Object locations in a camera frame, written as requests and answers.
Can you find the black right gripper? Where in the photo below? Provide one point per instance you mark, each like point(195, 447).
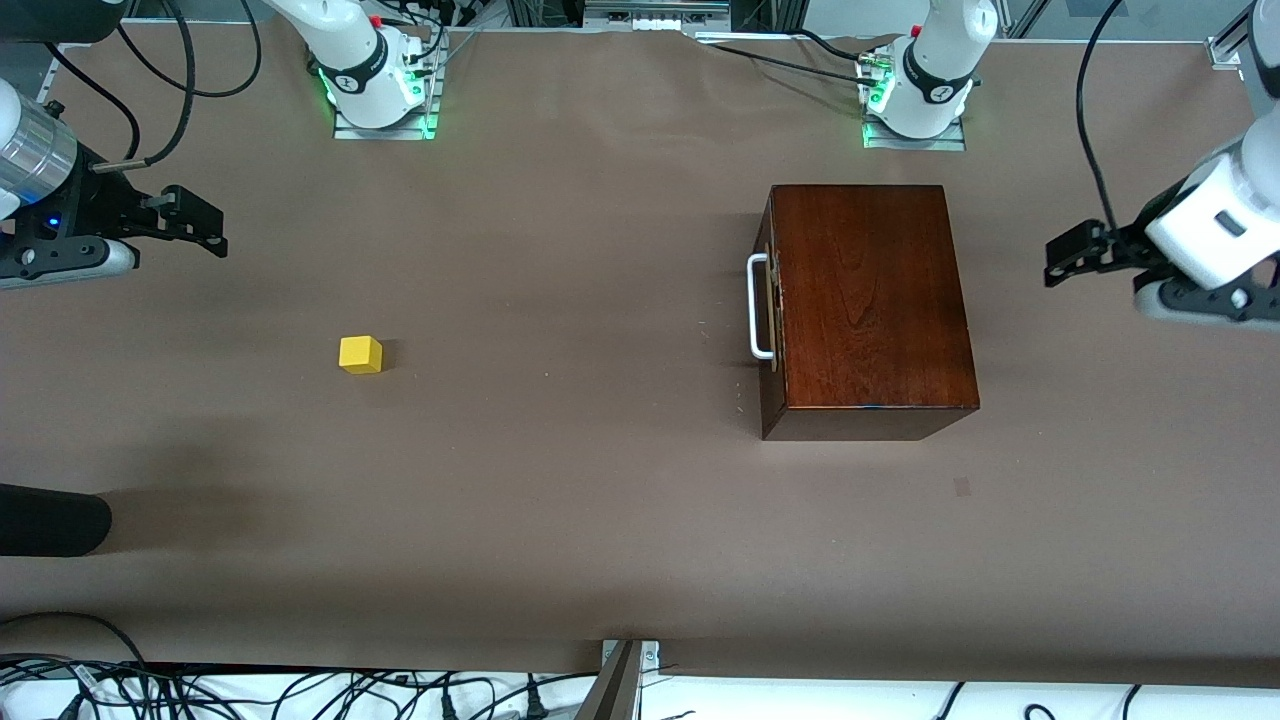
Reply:
point(98, 198)

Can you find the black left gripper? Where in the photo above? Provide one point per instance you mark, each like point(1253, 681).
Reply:
point(1128, 243)

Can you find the yellow block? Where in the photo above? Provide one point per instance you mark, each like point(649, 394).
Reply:
point(360, 355)

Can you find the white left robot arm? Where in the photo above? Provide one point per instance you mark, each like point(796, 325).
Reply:
point(1215, 220)

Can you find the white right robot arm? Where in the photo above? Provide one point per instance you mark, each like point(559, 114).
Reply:
point(350, 50)

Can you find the dark wooden drawer box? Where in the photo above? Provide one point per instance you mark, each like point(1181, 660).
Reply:
point(870, 290)

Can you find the black ribbed cylinder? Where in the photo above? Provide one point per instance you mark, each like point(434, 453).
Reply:
point(50, 520)

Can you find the white terminal strip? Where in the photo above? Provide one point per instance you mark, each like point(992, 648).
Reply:
point(660, 20)

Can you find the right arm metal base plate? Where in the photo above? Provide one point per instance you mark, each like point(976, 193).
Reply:
point(385, 132)

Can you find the metal table corner bracket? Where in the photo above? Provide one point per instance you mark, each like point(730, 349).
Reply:
point(1222, 52)

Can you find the aluminium frame structure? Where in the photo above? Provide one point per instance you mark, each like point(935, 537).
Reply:
point(545, 12)

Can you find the dark metal post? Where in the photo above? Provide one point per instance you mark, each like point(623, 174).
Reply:
point(615, 690)

